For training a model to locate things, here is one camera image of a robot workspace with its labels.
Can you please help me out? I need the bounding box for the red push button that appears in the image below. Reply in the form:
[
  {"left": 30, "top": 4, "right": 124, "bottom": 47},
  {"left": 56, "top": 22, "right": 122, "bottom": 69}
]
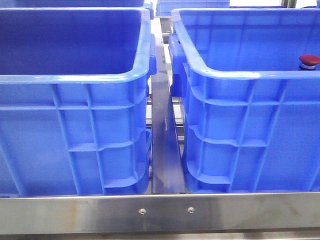
[{"left": 299, "top": 54, "right": 320, "bottom": 71}]

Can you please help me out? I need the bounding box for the right blue plastic bin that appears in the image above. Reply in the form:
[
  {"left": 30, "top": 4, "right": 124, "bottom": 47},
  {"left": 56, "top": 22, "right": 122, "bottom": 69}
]
[{"left": 171, "top": 8, "right": 320, "bottom": 193}]

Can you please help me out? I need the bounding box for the blue plastic bin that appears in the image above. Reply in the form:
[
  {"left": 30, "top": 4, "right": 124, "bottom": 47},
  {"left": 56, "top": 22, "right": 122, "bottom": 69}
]
[
  {"left": 0, "top": 7, "right": 157, "bottom": 198},
  {"left": 171, "top": 8, "right": 320, "bottom": 193}
]

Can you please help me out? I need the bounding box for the left blue plastic bin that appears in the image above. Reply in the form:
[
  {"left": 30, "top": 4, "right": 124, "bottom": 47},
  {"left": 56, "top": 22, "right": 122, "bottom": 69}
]
[{"left": 0, "top": 7, "right": 157, "bottom": 198}]

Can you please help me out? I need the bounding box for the rear right blue bin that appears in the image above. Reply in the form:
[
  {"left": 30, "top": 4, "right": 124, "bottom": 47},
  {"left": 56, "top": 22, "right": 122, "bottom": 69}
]
[{"left": 156, "top": 0, "right": 230, "bottom": 17}]

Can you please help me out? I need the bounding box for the rear left blue bin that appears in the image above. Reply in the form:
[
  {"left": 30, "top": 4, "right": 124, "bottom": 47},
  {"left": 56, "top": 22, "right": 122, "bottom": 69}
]
[{"left": 0, "top": 0, "right": 154, "bottom": 19}]

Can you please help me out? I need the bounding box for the left rail screw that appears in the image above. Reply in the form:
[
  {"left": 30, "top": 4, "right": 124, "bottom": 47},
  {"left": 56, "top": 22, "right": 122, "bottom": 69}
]
[{"left": 139, "top": 208, "right": 147, "bottom": 215}]

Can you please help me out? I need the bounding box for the rail screw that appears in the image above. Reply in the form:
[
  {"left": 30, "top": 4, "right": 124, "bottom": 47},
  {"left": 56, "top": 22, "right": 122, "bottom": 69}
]
[
  {"left": 139, "top": 208, "right": 147, "bottom": 215},
  {"left": 187, "top": 207, "right": 195, "bottom": 214}
]

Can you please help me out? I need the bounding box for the right rail screw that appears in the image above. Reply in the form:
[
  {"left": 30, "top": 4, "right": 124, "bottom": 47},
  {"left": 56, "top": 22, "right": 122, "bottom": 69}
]
[{"left": 187, "top": 207, "right": 195, "bottom": 214}]

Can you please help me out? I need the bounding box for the steel front rail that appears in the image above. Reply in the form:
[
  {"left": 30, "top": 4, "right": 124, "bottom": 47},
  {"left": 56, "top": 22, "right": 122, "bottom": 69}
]
[{"left": 0, "top": 192, "right": 320, "bottom": 235}]

